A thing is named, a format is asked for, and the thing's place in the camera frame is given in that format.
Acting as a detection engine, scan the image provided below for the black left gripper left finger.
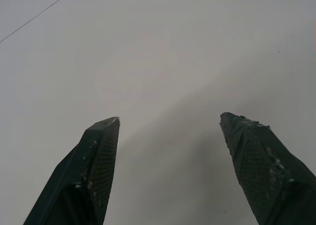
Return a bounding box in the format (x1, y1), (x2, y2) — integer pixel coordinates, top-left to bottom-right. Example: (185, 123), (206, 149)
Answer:
(23, 116), (121, 225)

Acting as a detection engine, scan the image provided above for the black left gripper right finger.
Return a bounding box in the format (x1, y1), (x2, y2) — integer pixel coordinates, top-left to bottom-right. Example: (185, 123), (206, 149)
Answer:
(219, 112), (316, 225)

